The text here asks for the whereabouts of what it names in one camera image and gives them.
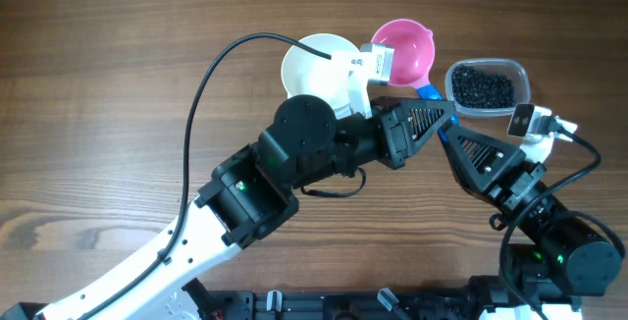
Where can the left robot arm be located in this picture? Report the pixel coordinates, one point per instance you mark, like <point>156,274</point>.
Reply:
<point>248,197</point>

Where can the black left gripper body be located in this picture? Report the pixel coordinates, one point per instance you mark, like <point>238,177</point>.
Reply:
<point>392,133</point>

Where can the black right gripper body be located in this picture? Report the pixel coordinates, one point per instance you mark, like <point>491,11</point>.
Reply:
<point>513,181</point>

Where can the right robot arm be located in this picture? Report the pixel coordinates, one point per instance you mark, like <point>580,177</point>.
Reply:
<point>548,251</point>

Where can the white bowl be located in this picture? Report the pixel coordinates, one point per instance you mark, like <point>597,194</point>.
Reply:
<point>305,73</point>

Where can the pink scoop blue handle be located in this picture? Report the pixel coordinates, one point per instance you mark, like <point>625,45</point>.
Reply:
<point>413,57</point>

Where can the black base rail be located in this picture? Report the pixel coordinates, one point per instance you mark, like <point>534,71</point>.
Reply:
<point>482,298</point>

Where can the clear plastic bean container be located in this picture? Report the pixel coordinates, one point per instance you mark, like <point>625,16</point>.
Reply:
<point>510,68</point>

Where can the black beans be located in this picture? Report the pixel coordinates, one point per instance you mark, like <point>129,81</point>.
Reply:
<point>477,89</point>

